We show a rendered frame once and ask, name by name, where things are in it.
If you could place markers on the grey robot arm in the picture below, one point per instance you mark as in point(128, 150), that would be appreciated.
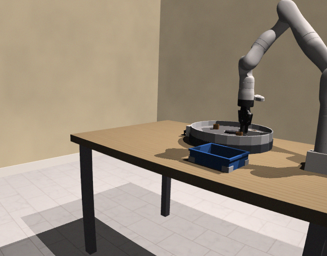
point(312, 46)

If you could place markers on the blue crate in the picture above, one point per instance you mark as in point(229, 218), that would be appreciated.
point(219, 157)

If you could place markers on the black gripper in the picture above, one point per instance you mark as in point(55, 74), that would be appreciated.
point(244, 114)

